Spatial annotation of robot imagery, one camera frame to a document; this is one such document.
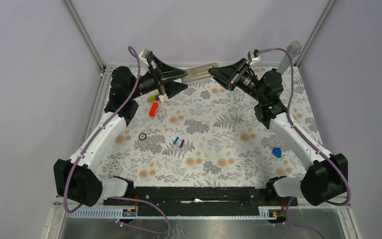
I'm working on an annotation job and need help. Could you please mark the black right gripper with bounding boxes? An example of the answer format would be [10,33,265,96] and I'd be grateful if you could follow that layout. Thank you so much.
[208,58,265,104]

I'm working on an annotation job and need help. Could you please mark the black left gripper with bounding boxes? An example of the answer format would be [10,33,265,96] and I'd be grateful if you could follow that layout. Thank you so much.
[129,56,189,100]

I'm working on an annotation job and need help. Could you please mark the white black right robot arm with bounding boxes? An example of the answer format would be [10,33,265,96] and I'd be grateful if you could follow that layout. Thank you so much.
[208,58,351,206]

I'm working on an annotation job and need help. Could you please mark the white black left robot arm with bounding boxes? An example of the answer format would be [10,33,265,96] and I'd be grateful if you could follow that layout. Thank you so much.
[53,54,188,207]

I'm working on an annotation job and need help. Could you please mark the green and purple block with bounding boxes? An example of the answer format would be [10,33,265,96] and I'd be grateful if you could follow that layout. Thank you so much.
[148,94,159,102]

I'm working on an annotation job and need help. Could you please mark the red plastic block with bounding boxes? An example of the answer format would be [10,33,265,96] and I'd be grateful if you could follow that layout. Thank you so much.
[149,102,159,117]

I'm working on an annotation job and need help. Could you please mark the poker chip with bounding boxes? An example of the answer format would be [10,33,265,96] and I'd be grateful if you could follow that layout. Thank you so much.
[138,133,147,140]

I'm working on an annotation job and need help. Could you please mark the grey microphone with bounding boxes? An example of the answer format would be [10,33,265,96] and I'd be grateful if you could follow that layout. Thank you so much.
[277,40,302,75]

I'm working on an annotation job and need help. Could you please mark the blue plastic piece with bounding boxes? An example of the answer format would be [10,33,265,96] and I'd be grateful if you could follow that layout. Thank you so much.
[272,147,282,158]

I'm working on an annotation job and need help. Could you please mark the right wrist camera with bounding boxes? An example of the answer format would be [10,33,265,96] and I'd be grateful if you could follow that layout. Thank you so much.
[247,49,261,65]

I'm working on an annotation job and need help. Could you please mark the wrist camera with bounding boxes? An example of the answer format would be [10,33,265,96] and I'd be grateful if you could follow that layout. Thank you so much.
[139,49,152,64]
[247,49,261,65]

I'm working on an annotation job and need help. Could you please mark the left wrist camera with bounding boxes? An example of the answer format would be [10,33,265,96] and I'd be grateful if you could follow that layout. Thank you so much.
[139,49,152,64]

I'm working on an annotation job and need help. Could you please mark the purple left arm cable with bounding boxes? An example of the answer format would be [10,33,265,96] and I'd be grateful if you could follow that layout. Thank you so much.
[62,45,171,235]

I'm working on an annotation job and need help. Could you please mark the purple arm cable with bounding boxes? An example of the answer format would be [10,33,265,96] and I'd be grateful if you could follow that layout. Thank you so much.
[258,47,352,239]
[62,45,171,235]

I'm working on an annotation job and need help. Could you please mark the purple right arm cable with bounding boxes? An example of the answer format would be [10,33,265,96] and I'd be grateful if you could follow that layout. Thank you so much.
[258,47,352,239]

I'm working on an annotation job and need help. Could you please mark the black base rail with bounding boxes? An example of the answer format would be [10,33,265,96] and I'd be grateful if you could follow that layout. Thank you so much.
[103,187,298,217]

